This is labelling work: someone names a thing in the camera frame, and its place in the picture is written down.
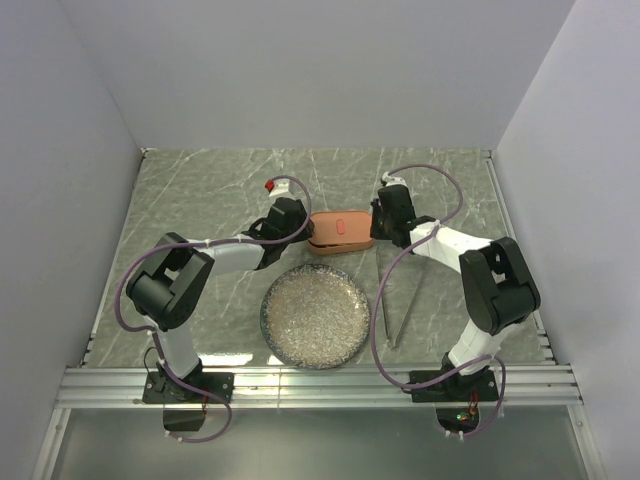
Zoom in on orange lunch box base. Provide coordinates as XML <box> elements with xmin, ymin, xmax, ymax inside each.
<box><xmin>307</xmin><ymin>239</ymin><xmax>374</xmax><ymax>256</ymax></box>

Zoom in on orange lunch box lid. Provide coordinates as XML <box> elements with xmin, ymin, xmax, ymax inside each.
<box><xmin>309</xmin><ymin>210</ymin><xmax>373</xmax><ymax>247</ymax></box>

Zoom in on metal tongs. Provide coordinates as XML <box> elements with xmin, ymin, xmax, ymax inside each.
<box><xmin>380</xmin><ymin>254</ymin><xmax>427</xmax><ymax>350</ymax></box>

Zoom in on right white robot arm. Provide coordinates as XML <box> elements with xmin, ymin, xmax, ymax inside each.
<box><xmin>371</xmin><ymin>178</ymin><xmax>541</xmax><ymax>400</ymax></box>

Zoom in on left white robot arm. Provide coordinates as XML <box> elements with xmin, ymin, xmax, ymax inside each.
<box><xmin>125</xmin><ymin>197</ymin><xmax>313</xmax><ymax>402</ymax></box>

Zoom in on speckled round plate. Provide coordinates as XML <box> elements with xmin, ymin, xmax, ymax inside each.
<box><xmin>260</xmin><ymin>264</ymin><xmax>371</xmax><ymax>370</ymax></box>

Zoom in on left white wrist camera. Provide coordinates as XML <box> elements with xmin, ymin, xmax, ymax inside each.
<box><xmin>265</xmin><ymin>178</ymin><xmax>293</xmax><ymax>199</ymax></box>

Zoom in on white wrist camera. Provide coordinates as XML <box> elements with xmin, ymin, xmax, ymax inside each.
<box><xmin>380</xmin><ymin>172</ymin><xmax>407</xmax><ymax>187</ymax></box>
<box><xmin>265</xmin><ymin>178</ymin><xmax>293</xmax><ymax>199</ymax></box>

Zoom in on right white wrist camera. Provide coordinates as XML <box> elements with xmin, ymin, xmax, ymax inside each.
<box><xmin>380</xmin><ymin>172</ymin><xmax>407</xmax><ymax>187</ymax></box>

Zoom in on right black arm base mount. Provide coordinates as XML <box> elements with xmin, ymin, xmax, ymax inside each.
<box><xmin>406</xmin><ymin>367</ymin><xmax>499</xmax><ymax>403</ymax></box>

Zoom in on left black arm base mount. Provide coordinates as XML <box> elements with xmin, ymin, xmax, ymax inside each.
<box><xmin>142</xmin><ymin>370</ymin><xmax>236</xmax><ymax>405</ymax></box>

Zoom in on aluminium front rail frame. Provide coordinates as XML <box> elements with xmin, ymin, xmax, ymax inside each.
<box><xmin>54</xmin><ymin>365</ymin><xmax>583</xmax><ymax>409</ymax></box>

